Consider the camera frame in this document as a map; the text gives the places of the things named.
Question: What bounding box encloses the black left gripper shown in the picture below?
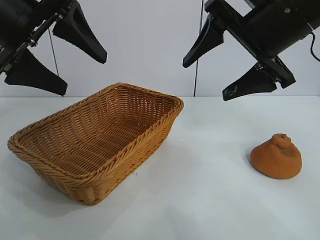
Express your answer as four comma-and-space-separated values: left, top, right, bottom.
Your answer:
0, 0, 108, 97

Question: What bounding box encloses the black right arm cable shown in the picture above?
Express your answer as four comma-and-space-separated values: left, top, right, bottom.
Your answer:
309, 31, 320, 62

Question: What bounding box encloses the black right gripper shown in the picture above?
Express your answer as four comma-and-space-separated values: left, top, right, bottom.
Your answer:
182, 0, 315, 102

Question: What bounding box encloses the orange-brown cone-shaped bun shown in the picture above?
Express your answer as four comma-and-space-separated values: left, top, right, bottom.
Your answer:
250, 133, 303, 180

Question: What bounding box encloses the tan woven wicker basket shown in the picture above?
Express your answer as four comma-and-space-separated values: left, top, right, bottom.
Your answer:
7, 82, 185, 206

